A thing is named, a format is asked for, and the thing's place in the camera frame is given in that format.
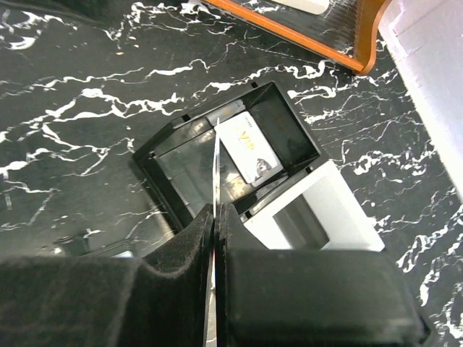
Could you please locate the orange wooden shelf rack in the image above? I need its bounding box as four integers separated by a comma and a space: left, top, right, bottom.
206, 0, 391, 75

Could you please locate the left black tray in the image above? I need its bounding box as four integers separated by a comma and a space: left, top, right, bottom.
133, 82, 321, 232

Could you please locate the white middle tray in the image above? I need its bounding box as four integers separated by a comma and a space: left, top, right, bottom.
244, 160, 385, 252

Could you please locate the silver VIP card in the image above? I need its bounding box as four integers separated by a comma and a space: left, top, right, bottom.
205, 118, 221, 346

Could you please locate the silver card in left tray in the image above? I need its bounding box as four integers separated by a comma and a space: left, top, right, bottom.
215, 111, 283, 187

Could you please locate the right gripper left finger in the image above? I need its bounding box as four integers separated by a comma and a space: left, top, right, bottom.
1, 205, 213, 346

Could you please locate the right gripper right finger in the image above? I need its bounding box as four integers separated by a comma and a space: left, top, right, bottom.
215, 204, 430, 346

